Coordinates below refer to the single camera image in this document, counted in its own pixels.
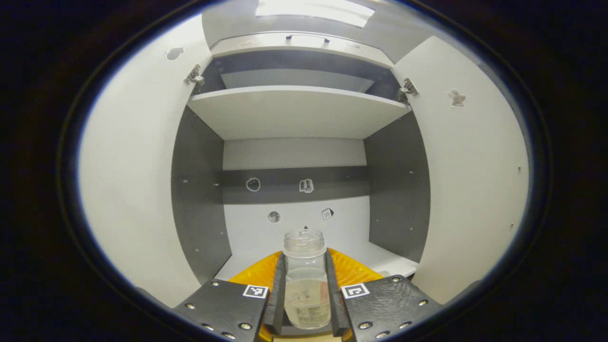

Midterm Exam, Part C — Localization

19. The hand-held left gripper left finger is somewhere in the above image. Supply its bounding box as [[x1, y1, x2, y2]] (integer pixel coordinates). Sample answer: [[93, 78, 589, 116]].
[[172, 250, 288, 342]]

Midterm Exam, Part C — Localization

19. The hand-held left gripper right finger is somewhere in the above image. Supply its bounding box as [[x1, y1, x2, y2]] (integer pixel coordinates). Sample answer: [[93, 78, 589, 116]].
[[324, 247, 443, 342]]

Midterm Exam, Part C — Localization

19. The clear glass bottle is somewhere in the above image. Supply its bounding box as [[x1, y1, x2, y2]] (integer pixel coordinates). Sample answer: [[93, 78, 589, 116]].
[[282, 229, 332, 330]]

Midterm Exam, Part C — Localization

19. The grey door with paired stickers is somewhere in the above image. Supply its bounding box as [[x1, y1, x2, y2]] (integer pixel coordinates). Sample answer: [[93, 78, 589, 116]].
[[390, 36, 530, 305]]

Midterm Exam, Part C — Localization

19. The grey door with checkered sticker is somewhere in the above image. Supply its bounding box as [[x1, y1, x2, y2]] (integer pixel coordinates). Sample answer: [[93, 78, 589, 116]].
[[78, 14, 214, 308]]

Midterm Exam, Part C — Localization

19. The white cabinet shelf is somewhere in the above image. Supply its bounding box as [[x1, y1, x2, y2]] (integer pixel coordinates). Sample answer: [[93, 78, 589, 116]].
[[215, 241, 419, 282], [187, 85, 412, 141]]

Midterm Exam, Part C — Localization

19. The grey cabinet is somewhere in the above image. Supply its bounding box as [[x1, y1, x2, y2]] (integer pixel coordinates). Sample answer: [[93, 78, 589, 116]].
[[171, 31, 430, 285]]

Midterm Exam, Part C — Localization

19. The metal door hinge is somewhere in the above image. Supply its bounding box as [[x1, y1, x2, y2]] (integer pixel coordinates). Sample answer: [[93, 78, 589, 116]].
[[184, 64, 206, 88], [397, 77, 419, 103]]

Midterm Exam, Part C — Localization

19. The long ceiling light panel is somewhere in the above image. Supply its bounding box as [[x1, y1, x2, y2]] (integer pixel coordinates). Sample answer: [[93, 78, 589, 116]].
[[255, 0, 376, 28]]

